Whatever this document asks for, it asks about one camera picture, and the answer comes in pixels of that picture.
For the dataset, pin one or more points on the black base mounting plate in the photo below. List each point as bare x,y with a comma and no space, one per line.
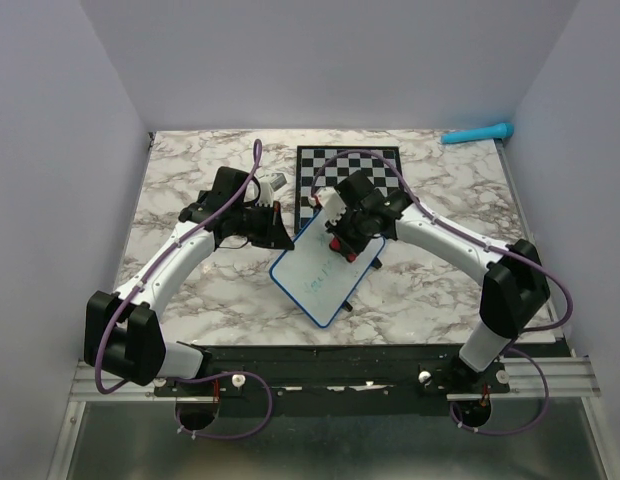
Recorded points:
313,381

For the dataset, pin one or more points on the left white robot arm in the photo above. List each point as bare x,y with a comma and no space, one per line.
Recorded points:
122,332

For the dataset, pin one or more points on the aluminium extrusion rail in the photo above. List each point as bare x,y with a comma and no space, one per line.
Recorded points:
561,377

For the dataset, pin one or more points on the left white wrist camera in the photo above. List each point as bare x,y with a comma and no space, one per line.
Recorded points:
266,186

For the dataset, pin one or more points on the black white chessboard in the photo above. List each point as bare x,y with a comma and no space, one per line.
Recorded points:
309,159

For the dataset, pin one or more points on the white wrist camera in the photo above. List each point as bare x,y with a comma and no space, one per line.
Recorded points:
266,186
330,202

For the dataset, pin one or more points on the blue marker pen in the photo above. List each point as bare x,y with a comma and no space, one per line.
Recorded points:
499,131

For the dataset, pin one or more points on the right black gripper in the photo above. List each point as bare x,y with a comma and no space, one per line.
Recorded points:
352,247

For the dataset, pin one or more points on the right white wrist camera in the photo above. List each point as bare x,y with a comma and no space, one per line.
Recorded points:
330,202

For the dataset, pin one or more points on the blue framed whiteboard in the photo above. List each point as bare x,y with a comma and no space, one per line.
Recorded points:
318,280

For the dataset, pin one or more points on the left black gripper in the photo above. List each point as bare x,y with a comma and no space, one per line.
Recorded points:
276,234

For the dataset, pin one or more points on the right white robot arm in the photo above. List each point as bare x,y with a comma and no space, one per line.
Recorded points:
513,288

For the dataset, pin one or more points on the red bow-shaped eraser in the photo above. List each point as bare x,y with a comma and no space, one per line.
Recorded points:
337,246

